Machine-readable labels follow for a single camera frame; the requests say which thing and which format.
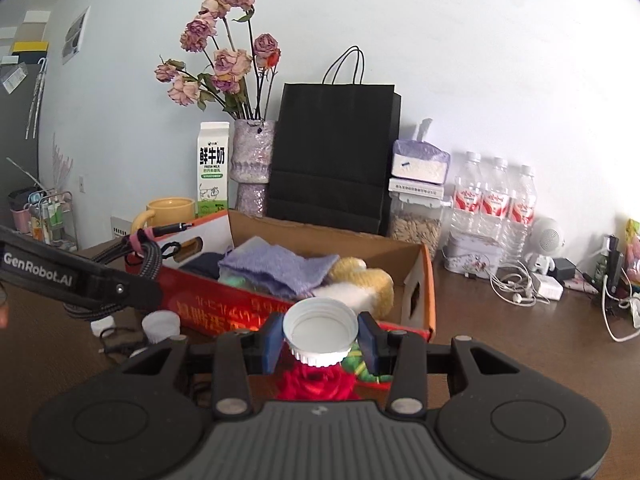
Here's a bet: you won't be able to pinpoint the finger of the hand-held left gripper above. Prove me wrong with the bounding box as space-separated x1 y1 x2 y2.
80 259 163 312

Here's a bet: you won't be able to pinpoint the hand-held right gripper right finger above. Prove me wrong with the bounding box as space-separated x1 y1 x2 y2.
357 311 523 417

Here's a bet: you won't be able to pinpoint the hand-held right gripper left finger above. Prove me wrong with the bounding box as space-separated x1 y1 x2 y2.
117 311 284 422

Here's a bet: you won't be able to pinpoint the black braided cable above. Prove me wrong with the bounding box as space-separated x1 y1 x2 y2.
65 221 194 322

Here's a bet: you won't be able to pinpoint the white bottle cap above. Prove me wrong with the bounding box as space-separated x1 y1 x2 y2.
282 298 360 367
141 310 181 345

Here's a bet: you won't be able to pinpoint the navy glasses case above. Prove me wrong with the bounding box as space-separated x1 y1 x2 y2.
179 251 226 279

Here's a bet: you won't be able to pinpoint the red cardboard box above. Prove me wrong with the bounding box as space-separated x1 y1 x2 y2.
125 209 437 387

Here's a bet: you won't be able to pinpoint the red fabric rose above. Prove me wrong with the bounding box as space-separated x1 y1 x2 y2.
276 359 362 402

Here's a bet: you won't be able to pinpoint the yellow and white plush toy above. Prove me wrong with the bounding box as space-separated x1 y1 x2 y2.
312 256 394 321

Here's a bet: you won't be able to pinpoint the light purple cloth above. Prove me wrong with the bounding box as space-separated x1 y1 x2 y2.
218 236 341 301

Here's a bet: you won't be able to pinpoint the light green soft item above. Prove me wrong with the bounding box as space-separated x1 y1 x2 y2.
220 270 256 288

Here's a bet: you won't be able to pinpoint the white thin rod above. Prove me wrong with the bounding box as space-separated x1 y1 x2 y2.
6 156 46 192

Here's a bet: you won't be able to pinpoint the yellow ceramic mug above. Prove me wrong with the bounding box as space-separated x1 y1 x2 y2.
131 197 197 236

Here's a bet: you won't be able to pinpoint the purple dried grass sprig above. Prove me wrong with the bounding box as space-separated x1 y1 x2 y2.
50 132 76 191

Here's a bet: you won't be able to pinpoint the clear seed container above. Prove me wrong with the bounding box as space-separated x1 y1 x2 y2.
387 178 453 255

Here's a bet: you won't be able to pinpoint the grey refrigerator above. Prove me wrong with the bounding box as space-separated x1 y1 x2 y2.
0 57 48 196

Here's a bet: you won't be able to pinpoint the white floral tin box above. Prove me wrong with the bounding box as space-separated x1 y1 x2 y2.
442 232 503 276

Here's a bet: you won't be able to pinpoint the white milk carton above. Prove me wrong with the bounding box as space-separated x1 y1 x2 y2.
194 121 232 218

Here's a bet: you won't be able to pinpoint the red label water bottle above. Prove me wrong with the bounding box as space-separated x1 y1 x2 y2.
505 164 538 261
480 156 511 241
452 151 485 236

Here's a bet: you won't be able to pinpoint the clear plastic bag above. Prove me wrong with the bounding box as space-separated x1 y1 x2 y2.
0 62 28 95

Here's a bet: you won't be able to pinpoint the textured purple white vase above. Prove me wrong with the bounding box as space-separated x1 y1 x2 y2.
230 119 276 218

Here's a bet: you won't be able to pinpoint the white charger block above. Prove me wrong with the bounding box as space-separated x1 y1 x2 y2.
530 271 565 302

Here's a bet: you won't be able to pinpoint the bagged white box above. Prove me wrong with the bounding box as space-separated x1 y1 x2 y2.
391 118 451 184

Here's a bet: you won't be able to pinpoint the black paper bag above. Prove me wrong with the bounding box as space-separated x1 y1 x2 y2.
265 46 402 237

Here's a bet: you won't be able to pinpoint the white round speaker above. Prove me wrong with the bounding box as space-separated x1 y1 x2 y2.
525 216 566 273

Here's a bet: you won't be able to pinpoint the yellow and black box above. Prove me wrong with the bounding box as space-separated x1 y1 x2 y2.
11 41 50 59

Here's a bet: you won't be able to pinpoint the white cardboard box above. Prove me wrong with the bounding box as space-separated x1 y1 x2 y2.
22 10 51 43

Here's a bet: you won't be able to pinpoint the dried rose bouquet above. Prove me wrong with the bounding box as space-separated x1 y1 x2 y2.
154 0 281 122

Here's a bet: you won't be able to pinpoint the pink and yellow package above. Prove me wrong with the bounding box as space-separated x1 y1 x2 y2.
624 217 640 283

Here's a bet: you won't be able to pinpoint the wire rack with toiletries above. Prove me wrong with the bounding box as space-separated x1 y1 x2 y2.
7 187 79 252

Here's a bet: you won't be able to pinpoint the white wired earphones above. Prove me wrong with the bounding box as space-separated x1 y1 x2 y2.
489 262 538 306

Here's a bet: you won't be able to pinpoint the white wall panel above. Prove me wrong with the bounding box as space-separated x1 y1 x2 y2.
62 6 91 65

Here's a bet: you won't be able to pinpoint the white cable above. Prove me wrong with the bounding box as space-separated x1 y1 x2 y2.
602 275 640 343

